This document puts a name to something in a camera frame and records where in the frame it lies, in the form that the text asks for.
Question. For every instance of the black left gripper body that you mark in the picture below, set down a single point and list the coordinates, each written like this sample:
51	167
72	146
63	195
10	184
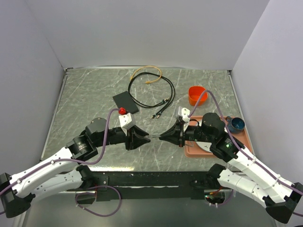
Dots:
117	135

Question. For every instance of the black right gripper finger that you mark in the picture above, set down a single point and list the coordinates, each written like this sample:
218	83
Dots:
175	141
174	131

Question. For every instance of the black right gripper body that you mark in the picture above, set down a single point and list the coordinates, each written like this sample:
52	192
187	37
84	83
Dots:
194	133

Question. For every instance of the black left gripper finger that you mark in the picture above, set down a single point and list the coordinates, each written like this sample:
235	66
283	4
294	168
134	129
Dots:
136	143
137	133

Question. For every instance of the black network switch box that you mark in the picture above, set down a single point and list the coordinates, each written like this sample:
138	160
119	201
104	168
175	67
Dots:
126	103

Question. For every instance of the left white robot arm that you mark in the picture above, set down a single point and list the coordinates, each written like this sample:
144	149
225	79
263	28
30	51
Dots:
69	167

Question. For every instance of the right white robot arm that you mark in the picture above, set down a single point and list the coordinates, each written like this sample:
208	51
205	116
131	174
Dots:
277	195

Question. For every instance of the pink plastic tray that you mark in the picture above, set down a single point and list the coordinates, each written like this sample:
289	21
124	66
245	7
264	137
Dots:
196	151

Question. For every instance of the white watermelon pattern plate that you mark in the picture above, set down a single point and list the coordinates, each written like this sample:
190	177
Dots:
205	146

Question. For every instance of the orange plastic cup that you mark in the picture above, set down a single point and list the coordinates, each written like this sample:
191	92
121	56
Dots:
194	93

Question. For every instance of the blue ceramic mug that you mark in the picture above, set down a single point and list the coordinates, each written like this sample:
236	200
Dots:
235	124

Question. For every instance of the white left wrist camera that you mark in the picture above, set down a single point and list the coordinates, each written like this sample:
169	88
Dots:
127	121

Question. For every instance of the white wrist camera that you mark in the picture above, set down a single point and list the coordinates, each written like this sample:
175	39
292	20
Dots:
127	121
183	114

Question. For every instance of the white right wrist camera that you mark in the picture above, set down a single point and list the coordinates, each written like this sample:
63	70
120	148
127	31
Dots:
183	114

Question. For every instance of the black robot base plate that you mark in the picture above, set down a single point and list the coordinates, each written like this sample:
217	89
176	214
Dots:
151	185

